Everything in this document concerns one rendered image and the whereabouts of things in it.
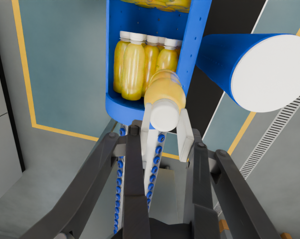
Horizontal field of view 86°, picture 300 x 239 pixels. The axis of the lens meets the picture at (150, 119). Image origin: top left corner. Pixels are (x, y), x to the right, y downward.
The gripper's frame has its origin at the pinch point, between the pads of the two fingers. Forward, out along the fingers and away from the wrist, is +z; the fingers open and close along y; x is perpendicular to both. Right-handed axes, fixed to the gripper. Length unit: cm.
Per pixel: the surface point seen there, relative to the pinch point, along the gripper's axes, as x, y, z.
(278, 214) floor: -209, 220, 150
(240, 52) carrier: 8, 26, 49
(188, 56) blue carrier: 5.4, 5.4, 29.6
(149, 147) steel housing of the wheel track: -47, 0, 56
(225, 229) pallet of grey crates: -245, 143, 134
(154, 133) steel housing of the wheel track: -37, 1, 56
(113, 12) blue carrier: 13.3, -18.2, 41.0
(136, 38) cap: 7.6, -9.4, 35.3
